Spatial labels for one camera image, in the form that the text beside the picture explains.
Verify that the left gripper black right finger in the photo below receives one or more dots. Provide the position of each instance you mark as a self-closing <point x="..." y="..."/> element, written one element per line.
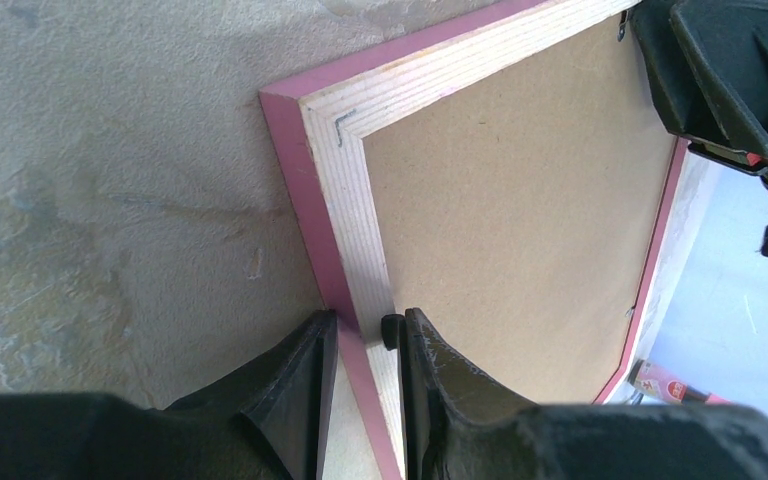
<point x="460" y="423"/>

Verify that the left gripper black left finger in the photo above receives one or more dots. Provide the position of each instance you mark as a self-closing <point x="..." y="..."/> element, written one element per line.
<point x="268" y="419"/>

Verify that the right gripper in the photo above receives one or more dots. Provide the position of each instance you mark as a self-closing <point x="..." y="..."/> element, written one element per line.
<point x="707" y="67"/>

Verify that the brown cardboard backing board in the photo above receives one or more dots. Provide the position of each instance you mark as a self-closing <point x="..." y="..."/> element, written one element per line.
<point x="517" y="213"/>

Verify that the pink wooden photo frame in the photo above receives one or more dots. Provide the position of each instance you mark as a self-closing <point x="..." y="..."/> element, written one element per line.
<point x="319" y="121"/>

